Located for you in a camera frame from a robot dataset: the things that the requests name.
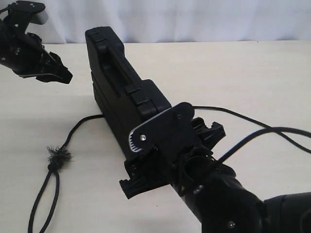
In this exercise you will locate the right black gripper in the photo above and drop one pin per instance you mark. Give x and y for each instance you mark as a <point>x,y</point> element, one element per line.
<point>183,143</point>

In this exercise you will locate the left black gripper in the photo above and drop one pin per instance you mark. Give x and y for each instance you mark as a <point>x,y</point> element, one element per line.
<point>25,55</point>

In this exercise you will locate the black plastic carrying case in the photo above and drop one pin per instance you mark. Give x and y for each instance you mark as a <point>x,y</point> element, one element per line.
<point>123,97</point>

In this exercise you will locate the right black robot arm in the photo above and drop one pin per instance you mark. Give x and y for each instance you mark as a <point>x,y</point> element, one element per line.
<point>223,205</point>

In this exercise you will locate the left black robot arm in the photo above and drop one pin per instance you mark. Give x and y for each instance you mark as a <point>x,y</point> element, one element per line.
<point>25,54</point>

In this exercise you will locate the white backdrop curtain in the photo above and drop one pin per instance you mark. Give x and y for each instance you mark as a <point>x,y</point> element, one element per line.
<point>153,21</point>

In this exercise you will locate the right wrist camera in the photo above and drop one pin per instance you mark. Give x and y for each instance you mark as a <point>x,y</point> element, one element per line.
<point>161,127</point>

